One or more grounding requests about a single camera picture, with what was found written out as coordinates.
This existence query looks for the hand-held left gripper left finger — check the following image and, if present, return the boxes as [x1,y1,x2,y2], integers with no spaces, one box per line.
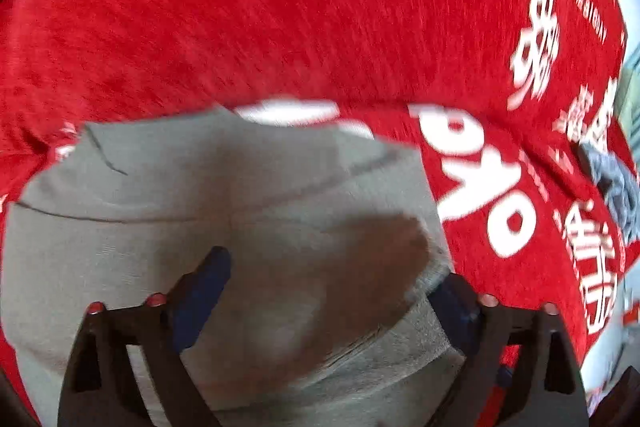
[57,246,233,427]

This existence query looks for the grey small garment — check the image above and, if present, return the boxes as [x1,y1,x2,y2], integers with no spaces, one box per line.
[0,104,468,427]

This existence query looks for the red printed blanket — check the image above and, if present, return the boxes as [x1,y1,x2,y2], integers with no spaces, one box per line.
[0,0,640,427]

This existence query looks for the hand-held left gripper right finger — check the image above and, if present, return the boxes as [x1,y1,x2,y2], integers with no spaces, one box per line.
[429,273,591,427]

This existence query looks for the grey-blue crumpled garment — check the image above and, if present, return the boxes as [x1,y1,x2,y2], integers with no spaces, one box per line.
[579,141,640,244]

